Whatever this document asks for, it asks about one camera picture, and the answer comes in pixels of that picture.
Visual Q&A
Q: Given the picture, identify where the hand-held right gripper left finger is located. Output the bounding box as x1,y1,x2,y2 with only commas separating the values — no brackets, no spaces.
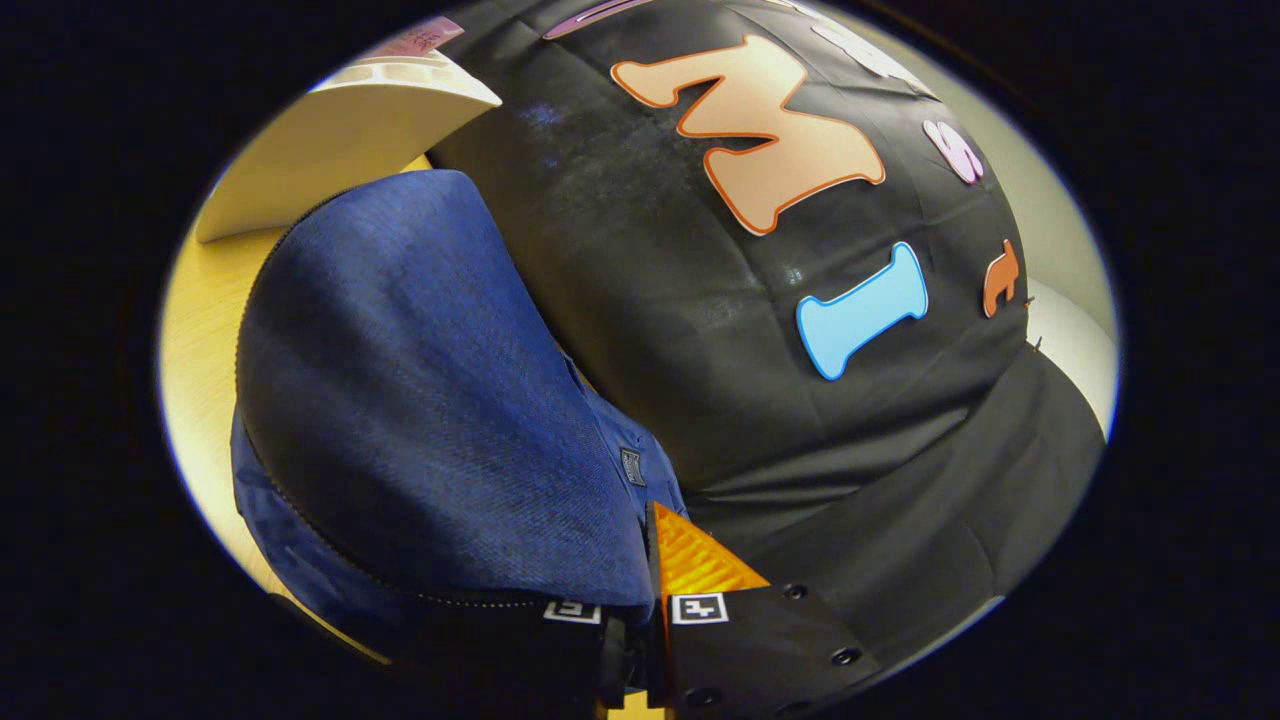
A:
470,598,656,720

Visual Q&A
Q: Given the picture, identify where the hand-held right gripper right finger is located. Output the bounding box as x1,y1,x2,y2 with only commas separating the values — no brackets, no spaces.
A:
645,502,882,720

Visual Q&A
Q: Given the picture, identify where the blue schoolbag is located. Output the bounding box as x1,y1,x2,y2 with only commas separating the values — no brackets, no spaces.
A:
230,168,691,661

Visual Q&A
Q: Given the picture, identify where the white plastic bookshelf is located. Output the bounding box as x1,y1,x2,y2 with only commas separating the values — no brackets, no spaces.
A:
195,50,502,245

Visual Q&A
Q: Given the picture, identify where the pink book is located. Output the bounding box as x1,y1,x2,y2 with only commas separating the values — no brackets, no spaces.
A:
383,15,467,58

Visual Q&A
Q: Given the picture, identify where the black backdrop cloth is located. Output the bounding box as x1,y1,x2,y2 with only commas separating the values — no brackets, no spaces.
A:
430,0,1107,673

